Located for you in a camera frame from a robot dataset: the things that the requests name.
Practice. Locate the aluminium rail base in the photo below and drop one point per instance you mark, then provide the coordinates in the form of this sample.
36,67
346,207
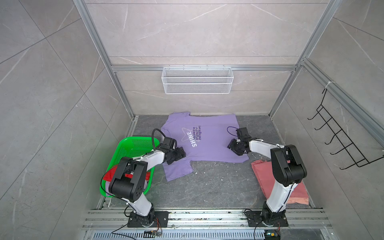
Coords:
208,224

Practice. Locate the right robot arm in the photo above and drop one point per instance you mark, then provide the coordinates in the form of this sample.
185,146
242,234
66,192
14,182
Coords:
287,167

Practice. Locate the white wire mesh shelf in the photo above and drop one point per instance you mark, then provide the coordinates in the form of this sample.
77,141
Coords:
197,80

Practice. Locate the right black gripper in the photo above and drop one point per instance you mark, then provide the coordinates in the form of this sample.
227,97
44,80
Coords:
231,145

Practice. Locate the black wire hook rack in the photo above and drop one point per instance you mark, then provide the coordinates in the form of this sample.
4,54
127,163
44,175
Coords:
340,136

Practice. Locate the folded pink t-shirt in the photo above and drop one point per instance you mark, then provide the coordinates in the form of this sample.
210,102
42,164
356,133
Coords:
264,174

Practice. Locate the purple SHINE t-shirt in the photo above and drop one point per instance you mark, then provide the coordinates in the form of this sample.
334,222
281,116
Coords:
202,138

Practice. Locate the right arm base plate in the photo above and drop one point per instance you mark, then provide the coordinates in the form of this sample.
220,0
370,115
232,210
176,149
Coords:
266,219

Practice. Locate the green plastic basket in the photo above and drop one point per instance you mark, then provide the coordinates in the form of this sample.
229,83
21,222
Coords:
131,148

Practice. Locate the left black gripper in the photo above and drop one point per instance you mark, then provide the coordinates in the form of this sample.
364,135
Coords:
181,154

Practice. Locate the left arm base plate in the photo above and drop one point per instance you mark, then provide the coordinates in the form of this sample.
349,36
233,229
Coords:
153,220

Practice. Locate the red t-shirt in basket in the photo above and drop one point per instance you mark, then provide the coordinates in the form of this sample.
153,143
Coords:
110,174

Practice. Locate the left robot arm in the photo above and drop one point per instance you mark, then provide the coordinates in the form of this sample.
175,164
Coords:
127,179

